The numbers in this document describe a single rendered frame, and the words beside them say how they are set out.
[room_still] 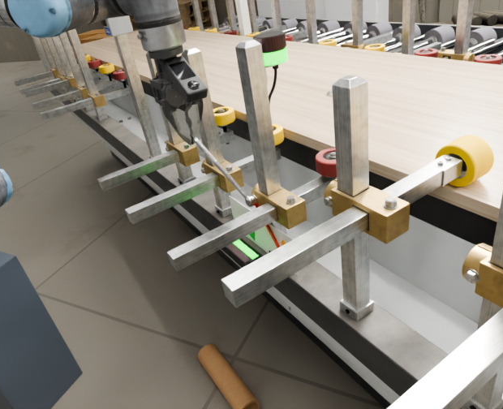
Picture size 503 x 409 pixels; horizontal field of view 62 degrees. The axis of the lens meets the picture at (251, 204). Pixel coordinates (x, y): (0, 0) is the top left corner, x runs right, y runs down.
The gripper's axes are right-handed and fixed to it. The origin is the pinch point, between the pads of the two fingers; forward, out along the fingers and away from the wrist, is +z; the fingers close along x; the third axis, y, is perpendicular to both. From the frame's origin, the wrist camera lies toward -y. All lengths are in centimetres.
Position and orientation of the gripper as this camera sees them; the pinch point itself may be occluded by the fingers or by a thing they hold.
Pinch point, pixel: (191, 139)
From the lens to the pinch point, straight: 96.7
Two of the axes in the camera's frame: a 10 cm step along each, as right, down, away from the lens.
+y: -5.5, -3.6, 7.5
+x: -8.2, 4.0, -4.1
